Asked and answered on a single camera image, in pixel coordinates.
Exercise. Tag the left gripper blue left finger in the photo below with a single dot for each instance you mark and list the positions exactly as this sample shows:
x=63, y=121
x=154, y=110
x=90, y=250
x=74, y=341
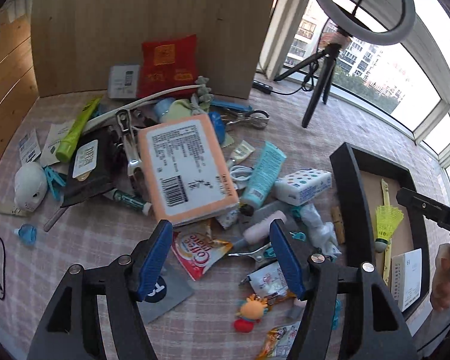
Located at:
x=158, y=247

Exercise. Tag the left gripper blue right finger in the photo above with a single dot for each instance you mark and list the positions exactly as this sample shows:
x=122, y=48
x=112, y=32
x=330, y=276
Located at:
x=285, y=250

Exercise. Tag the orange tissue pack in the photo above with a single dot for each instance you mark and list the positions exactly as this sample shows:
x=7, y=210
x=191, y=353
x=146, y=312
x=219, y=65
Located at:
x=186, y=175

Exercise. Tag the white polka-dot Vinda tissue pack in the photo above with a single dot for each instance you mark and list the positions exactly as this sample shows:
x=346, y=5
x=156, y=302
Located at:
x=302, y=186

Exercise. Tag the light blue cream tube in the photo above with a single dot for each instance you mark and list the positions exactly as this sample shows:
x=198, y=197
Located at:
x=263, y=177

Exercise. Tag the person's right hand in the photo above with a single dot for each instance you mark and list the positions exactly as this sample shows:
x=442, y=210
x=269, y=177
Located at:
x=440, y=294

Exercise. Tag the teal clothes peg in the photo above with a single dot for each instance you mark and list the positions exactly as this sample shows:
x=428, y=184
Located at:
x=298, y=236

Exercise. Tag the white snack packet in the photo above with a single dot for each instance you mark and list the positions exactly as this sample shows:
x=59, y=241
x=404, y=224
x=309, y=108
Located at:
x=267, y=281

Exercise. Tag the Coffee mate sachet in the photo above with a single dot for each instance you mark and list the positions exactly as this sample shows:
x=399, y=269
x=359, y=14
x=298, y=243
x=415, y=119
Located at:
x=197, y=253

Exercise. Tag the grey card with black circle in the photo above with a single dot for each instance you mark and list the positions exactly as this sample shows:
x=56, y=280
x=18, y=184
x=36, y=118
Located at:
x=172, y=288

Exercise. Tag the crumpled clear plastic bag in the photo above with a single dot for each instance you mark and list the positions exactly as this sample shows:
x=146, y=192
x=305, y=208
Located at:
x=321, y=234

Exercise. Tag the black wooden tray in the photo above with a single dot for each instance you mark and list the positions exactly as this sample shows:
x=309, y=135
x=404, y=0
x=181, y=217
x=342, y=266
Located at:
x=355, y=171

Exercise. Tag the orange red toy figure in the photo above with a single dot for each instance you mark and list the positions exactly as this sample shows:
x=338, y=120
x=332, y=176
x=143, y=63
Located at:
x=250, y=313

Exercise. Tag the yellow shuttlecock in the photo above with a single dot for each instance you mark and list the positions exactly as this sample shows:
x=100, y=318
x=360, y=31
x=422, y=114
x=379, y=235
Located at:
x=387, y=219

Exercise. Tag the wooden clothes peg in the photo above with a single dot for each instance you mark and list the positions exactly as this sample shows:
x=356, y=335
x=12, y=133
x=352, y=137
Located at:
x=338, y=224

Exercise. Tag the orange snack packet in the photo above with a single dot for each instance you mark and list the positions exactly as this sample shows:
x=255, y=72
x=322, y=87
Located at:
x=279, y=341

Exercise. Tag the black sachet with white label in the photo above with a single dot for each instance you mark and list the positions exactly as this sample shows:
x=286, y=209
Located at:
x=89, y=173

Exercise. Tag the small cream tube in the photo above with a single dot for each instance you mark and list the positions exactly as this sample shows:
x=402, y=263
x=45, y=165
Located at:
x=240, y=153

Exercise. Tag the blue plastic clothes peg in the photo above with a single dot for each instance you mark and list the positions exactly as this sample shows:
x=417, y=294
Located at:
x=56, y=182

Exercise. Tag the blue round case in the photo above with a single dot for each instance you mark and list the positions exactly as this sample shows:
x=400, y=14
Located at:
x=218, y=125

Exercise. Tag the green tube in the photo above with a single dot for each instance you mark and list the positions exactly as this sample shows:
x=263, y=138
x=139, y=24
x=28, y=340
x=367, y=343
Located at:
x=69, y=143

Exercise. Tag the light green cleaning cloth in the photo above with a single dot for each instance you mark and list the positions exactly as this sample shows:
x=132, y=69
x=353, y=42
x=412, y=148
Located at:
x=178, y=109

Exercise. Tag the white mask figurine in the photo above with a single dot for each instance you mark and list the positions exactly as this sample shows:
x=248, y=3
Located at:
x=30, y=187

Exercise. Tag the silver metal tongs clip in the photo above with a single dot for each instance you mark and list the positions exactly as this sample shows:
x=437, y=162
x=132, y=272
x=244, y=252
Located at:
x=257, y=119

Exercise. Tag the blue flat clip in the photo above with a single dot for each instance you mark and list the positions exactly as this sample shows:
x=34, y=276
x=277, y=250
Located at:
x=231, y=106

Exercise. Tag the blue white paper sachet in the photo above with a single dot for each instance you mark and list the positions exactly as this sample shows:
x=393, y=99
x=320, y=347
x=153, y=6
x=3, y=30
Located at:
x=29, y=147

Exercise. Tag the black power strip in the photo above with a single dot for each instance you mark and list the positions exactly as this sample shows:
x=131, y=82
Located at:
x=262, y=87

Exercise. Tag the black tripod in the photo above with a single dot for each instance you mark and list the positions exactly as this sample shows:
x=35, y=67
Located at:
x=322, y=87

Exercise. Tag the grey plush cable holder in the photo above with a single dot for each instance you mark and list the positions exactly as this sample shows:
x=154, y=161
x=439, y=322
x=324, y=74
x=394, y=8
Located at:
x=201, y=99

